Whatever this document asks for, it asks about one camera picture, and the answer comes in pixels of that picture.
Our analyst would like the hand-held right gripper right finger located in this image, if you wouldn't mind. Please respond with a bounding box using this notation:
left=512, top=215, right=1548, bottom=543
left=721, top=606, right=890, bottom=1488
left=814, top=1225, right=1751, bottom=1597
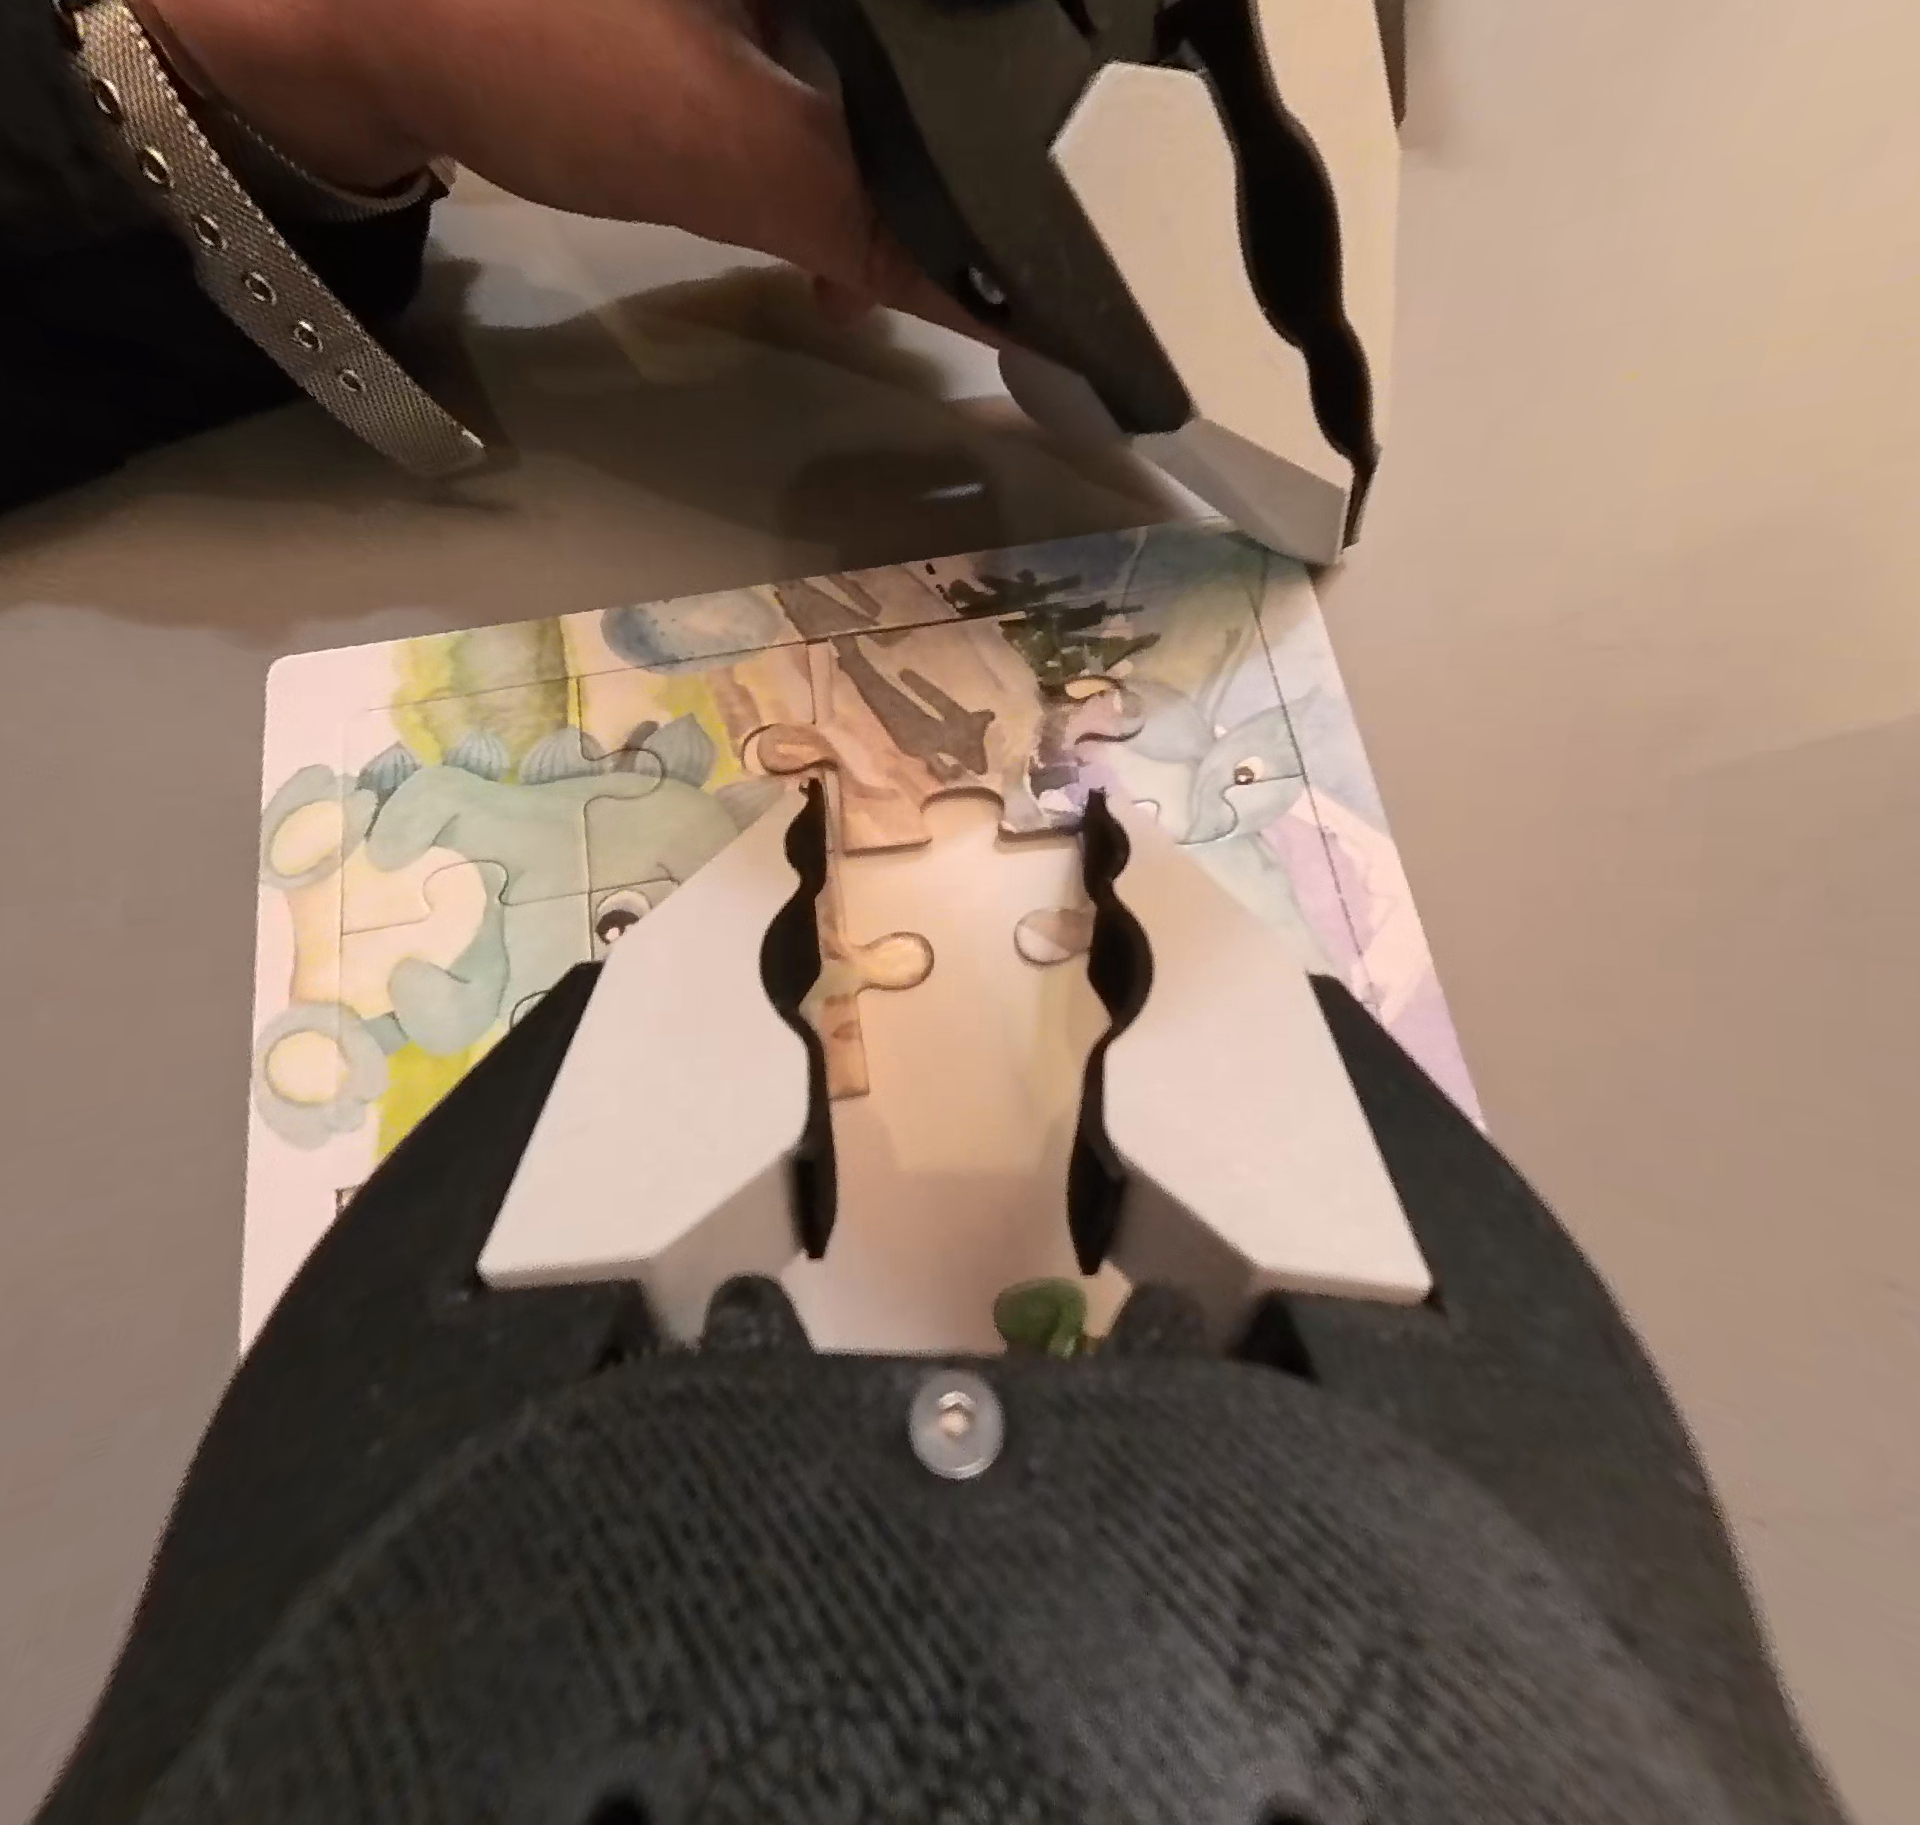
left=1067, top=787, right=1437, bottom=1345

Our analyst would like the dinosaur puzzle board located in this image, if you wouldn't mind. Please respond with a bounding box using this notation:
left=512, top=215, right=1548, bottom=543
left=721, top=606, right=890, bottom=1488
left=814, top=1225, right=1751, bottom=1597
left=239, top=526, right=1490, bottom=1363

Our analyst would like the person's left hand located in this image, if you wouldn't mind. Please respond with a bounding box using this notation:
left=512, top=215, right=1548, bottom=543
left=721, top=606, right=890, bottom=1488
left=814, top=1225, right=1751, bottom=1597
left=105, top=0, right=1040, bottom=356

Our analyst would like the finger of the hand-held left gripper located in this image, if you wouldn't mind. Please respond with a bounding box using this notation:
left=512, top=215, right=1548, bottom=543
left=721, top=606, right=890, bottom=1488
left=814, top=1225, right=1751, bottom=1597
left=1002, top=0, right=1382, bottom=572
left=1261, top=0, right=1415, bottom=508

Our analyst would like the grey mesh watch strap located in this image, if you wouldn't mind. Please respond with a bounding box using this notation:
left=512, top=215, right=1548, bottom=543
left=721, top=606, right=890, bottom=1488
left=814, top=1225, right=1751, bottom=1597
left=32, top=0, right=496, bottom=481

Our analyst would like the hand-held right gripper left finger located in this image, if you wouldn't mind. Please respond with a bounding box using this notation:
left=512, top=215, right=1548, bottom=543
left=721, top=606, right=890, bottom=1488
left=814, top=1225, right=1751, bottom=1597
left=477, top=775, right=837, bottom=1339

